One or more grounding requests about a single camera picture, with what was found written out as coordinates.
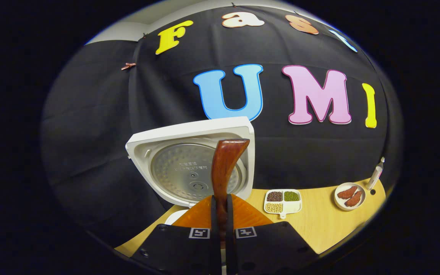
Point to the brown wooden spoon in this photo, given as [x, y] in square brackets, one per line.
[225, 164]

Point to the copper backdrop clip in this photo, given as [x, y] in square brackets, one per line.
[128, 66]

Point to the red meat piece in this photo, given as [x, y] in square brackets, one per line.
[353, 199]
[346, 192]

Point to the white round plate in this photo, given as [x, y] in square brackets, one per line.
[340, 202]

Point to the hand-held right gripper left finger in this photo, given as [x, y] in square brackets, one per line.
[214, 214]

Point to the black backdrop cloth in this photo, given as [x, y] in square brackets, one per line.
[90, 133]

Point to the white rice cooker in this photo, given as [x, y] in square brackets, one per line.
[147, 152]

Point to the small pink label bottle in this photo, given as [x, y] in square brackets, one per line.
[375, 173]

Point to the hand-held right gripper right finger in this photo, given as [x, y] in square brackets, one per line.
[230, 244]

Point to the white divided bean dish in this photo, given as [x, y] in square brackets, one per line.
[292, 208]

